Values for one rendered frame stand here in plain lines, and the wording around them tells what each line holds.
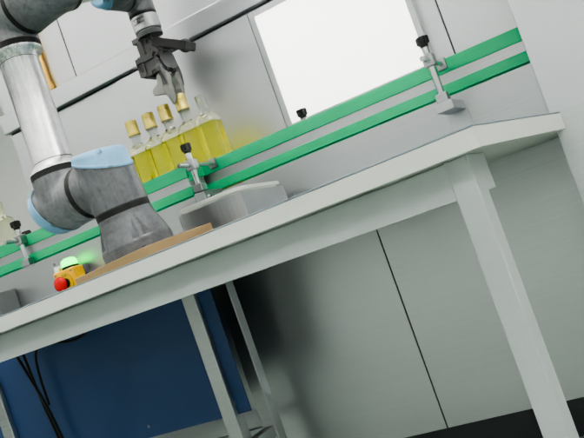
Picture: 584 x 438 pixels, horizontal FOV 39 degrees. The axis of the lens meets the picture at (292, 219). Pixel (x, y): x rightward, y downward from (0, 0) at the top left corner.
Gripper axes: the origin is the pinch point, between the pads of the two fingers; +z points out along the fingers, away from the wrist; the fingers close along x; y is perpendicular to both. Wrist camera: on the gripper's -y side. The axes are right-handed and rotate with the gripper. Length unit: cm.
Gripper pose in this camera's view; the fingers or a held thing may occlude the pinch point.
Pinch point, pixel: (179, 98)
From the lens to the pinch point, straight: 222.7
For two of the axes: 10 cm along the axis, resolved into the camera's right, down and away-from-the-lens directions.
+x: -4.1, 1.0, -9.1
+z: 3.4, 9.4, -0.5
